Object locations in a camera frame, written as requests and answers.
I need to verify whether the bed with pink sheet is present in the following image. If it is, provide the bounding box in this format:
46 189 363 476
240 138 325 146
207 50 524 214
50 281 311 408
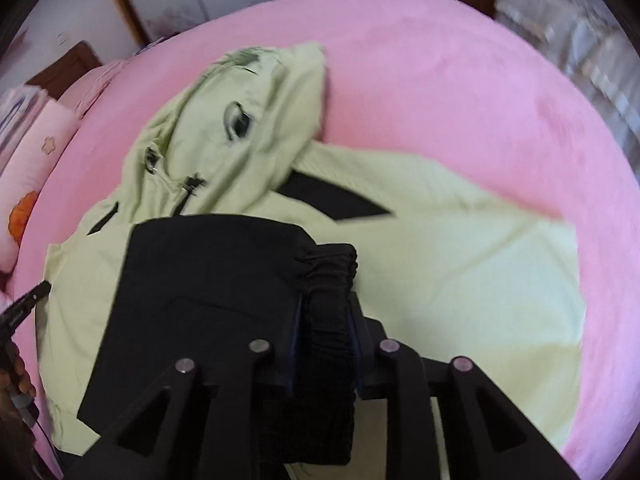
0 0 640 480

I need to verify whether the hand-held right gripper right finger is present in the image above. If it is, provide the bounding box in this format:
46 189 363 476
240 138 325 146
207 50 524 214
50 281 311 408
347 292 581 480

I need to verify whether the dark wooden headboard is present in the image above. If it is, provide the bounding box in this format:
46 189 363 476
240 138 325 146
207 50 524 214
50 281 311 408
25 42 103 101

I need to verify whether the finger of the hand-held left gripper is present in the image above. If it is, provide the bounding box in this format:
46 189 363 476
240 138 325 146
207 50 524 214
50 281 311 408
22 281 52 311

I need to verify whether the pink flower print pillow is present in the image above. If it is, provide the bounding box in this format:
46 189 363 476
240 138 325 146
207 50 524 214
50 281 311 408
0 100 81 273

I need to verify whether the green and black hooded jacket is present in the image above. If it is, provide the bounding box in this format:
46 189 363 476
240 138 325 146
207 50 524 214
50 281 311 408
37 42 588 468

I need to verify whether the person's left hand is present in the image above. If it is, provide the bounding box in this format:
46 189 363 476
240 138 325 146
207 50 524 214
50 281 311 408
0 345 37 411

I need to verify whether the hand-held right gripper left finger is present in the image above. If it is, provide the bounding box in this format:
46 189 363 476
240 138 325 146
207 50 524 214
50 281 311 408
65 302 305 480

